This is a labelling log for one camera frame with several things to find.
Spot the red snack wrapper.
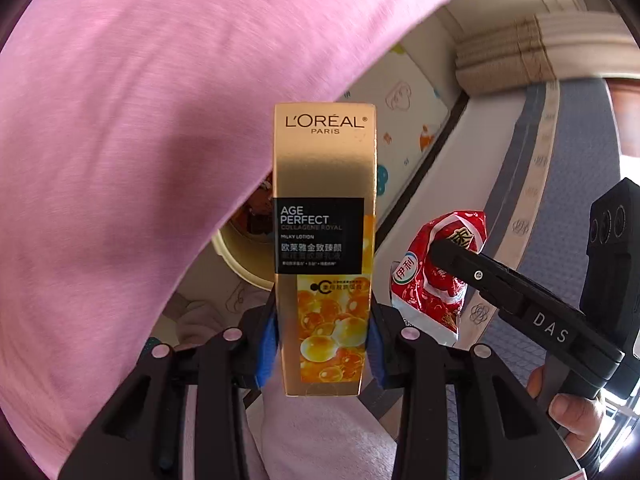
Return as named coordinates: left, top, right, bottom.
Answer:
left=390, top=210, right=487, bottom=347

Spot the gold L'Oreal box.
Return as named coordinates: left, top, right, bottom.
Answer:
left=272, top=102, right=378, bottom=396

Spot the person's right hand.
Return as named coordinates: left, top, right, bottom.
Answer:
left=549, top=393, right=604, bottom=460

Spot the grey patterned mattress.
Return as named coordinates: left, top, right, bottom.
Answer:
left=444, top=78, right=626, bottom=480

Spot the pink bed sheet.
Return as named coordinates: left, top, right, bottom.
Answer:
left=1, top=0, right=450, bottom=479

